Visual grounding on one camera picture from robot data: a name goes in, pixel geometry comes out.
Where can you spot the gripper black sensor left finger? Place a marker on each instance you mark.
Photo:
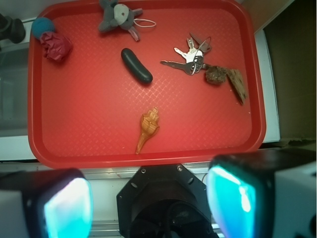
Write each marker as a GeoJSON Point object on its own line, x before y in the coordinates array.
{"type": "Point", "coordinates": [45, 204]}

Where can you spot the gripper black sensor right finger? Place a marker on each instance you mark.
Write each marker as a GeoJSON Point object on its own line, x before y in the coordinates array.
{"type": "Point", "coordinates": [270, 193]}

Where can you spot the orange conch shell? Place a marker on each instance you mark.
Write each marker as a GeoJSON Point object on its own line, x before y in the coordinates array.
{"type": "Point", "coordinates": [149, 127]}

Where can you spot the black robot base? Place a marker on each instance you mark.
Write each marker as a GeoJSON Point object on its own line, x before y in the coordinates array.
{"type": "Point", "coordinates": [164, 202]}

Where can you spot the brown bark piece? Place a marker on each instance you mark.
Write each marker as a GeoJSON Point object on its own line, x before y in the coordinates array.
{"type": "Point", "coordinates": [237, 82]}

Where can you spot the red plastic tray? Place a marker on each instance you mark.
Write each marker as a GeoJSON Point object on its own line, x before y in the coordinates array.
{"type": "Point", "coordinates": [85, 111]}

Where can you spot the brown rough rock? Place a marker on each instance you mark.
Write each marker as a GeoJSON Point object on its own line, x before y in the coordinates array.
{"type": "Point", "coordinates": [215, 75]}

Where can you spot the grey sink basin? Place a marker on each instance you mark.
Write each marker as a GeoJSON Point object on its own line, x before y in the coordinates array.
{"type": "Point", "coordinates": [13, 90]}

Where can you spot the silver key bunch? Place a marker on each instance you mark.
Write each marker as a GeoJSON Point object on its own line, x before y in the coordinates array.
{"type": "Point", "coordinates": [194, 58]}

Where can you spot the crumpled red cloth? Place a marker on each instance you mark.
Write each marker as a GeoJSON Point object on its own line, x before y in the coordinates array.
{"type": "Point", "coordinates": [56, 46]}

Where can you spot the dark green toy pickle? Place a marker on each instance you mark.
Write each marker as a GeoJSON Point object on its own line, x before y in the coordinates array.
{"type": "Point", "coordinates": [138, 70]}

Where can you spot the blue rubber ball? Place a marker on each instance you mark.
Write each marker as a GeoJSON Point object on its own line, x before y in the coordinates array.
{"type": "Point", "coordinates": [41, 25]}

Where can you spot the grey plush mouse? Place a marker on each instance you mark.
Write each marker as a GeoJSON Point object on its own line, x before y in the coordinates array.
{"type": "Point", "coordinates": [120, 15]}

